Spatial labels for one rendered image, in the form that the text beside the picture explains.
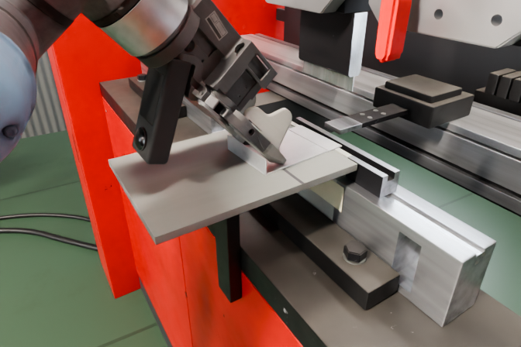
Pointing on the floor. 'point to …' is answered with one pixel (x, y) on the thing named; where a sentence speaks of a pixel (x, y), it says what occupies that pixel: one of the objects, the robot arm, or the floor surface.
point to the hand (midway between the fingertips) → (260, 152)
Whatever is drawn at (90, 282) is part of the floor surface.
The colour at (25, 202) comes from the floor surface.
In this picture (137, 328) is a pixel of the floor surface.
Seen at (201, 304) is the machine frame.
